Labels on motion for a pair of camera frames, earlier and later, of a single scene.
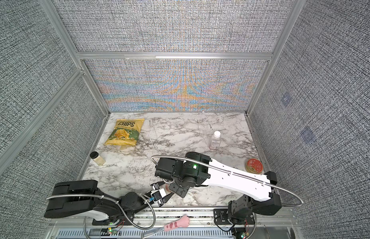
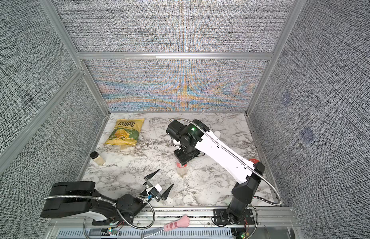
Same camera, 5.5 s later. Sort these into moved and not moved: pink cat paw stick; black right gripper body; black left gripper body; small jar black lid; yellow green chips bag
Moved: black left gripper body; black right gripper body
Not moved: small jar black lid; pink cat paw stick; yellow green chips bag
